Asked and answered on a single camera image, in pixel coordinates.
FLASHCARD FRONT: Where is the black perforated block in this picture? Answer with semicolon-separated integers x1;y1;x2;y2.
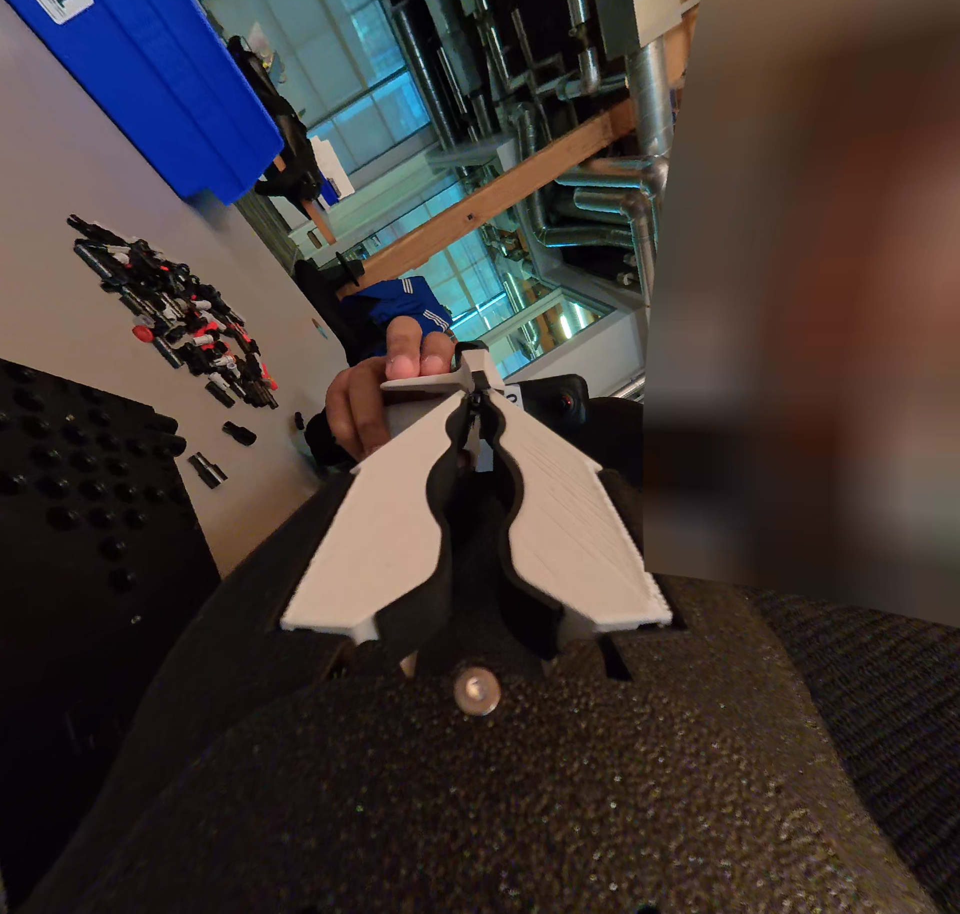
0;357;224;911

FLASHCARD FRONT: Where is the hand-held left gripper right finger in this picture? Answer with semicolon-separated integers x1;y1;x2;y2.
476;385;674;663

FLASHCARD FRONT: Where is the blue striped jacket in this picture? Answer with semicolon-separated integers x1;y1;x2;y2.
345;276;456;345

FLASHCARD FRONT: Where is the pile of black plastic pins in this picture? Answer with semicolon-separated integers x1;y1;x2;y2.
66;212;280;412

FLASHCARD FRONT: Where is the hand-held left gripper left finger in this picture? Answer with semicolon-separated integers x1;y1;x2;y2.
281;389;481;678

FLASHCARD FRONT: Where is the blue plastic bin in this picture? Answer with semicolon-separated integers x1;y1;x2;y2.
0;0;286;206

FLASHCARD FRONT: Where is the person's right hand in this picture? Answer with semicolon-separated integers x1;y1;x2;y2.
324;316;456;466

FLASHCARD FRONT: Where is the black cloth-covered chair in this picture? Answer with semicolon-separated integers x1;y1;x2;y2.
227;35;340;247

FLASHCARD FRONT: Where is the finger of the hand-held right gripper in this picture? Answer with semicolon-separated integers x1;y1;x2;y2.
380;368;481;453
452;341;506;397

